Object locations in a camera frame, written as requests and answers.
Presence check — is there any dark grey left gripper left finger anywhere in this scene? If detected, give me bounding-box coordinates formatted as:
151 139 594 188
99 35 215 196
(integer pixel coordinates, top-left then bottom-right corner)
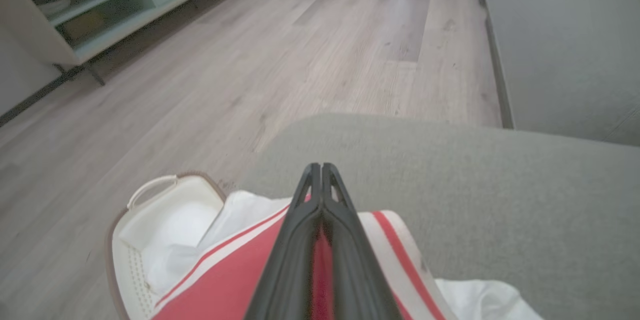
243 163 322 320

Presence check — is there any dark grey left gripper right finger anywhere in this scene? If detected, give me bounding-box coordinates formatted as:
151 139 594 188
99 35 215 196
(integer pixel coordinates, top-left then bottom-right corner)
322 163 404 320

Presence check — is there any red and white jersey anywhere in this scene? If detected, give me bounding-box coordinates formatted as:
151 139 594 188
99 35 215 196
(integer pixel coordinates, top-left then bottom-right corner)
149 190 545 320

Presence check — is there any grey ottoman cushion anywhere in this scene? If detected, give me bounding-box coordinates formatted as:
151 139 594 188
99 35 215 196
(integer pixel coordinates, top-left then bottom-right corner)
239 113 640 320

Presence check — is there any white plastic laundry basket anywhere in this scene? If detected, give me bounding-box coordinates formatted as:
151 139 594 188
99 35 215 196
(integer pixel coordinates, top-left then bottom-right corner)
105 171 229 320

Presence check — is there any brown box in cabinet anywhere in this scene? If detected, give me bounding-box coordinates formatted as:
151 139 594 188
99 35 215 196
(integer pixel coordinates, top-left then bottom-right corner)
60 9 106 45

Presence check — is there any stack of white plates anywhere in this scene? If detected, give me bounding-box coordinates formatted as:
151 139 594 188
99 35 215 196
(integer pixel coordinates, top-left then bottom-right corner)
37 0 72 16

